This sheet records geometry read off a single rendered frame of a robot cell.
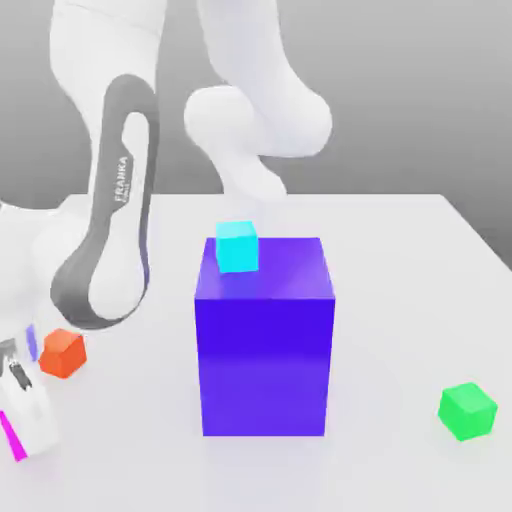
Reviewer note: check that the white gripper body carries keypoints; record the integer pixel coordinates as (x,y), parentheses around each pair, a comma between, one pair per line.
(34,424)

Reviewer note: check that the small magenta cube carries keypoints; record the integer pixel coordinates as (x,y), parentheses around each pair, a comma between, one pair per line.
(14,440)

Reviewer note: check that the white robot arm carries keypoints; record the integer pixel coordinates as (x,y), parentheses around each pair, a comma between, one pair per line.
(120,120)

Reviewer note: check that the small orange cube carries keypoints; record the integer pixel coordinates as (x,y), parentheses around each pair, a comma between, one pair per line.
(60,356)

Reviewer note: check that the small cyan cube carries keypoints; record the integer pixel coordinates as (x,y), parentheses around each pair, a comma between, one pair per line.
(238,250)

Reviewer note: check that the small green cube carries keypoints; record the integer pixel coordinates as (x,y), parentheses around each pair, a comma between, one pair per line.
(466,412)

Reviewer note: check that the large blue-violet box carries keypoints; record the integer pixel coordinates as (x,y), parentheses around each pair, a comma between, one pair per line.
(264,360)

